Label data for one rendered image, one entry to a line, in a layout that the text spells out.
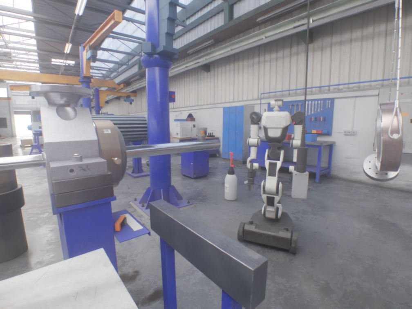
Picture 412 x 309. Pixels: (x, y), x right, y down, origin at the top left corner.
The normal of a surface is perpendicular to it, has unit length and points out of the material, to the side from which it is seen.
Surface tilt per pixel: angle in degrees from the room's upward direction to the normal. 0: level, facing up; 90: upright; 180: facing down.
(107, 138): 59
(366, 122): 90
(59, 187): 90
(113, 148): 74
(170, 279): 90
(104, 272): 0
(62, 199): 90
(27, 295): 0
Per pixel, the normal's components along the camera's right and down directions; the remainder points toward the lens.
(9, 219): 0.95, 0.05
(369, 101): -0.78, 0.09
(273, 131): -0.43, 0.14
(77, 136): 0.46, -0.62
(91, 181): 0.65, 0.11
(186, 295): 0.00, -0.99
